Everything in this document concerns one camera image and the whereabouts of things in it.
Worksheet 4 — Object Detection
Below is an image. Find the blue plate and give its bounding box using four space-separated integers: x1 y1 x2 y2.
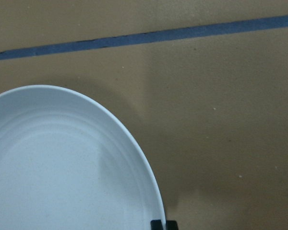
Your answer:
0 85 166 230

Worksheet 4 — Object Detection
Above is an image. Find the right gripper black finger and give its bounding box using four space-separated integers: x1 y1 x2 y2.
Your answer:
150 219 178 230

